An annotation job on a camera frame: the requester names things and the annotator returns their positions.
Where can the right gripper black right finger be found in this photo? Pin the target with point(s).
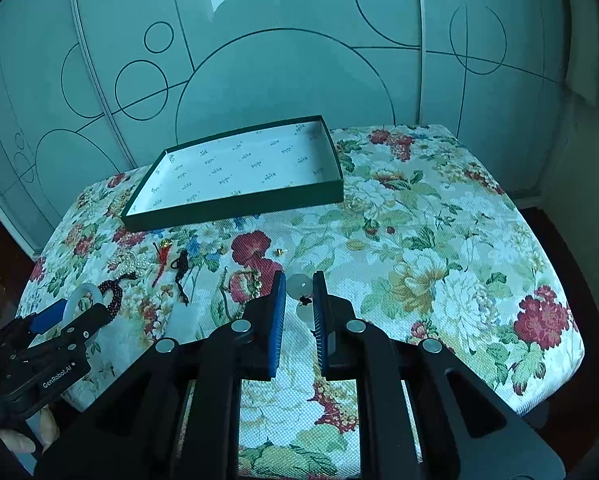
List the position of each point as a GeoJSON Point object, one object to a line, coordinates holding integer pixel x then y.
{"type": "Point", "coordinates": [320, 296]}

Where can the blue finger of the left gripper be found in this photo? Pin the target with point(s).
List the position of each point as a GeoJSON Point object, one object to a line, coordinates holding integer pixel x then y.
{"type": "Point", "coordinates": [44, 320]}

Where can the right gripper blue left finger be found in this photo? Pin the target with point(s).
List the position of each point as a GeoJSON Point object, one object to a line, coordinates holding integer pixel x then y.
{"type": "Point", "coordinates": [277, 298]}

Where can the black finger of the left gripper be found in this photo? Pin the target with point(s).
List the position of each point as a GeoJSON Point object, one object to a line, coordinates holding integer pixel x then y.
{"type": "Point", "coordinates": [87, 324]}

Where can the white jade bangle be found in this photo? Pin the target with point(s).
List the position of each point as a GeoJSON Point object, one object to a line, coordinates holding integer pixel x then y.
{"type": "Point", "coordinates": [85, 290]}

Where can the gold pendant red tassel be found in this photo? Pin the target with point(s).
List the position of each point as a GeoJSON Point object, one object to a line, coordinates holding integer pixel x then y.
{"type": "Point", "coordinates": [237, 289]}

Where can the white rectangular jade pendant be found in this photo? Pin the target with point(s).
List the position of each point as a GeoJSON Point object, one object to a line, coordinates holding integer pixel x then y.
{"type": "Point", "coordinates": [183, 322]}

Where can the red cord gold charm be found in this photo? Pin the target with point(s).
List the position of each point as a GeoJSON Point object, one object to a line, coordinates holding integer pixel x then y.
{"type": "Point", "coordinates": [162, 251]}

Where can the person's left hand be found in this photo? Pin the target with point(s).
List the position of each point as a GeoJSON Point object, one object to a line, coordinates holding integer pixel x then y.
{"type": "Point", "coordinates": [44, 432]}

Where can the floral tablecloth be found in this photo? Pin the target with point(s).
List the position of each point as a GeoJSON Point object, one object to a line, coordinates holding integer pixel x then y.
{"type": "Point", "coordinates": [425, 244]}

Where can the green shallow cardboard box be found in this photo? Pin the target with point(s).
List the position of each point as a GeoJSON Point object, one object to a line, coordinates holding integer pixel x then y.
{"type": "Point", "coordinates": [273, 167]}

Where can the frosted glass wardrobe doors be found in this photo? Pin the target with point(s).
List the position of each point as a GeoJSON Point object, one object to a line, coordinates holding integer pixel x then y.
{"type": "Point", "coordinates": [90, 88]}

